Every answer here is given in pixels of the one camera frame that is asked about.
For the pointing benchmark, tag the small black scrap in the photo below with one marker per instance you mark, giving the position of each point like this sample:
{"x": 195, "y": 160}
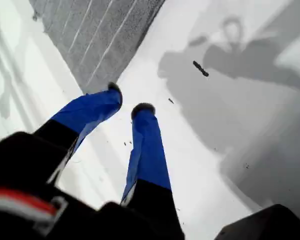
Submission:
{"x": 200, "y": 68}

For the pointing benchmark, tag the grey white-striped towel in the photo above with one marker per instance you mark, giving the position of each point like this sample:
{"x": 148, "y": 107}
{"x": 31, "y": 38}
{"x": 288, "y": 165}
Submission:
{"x": 97, "y": 37}

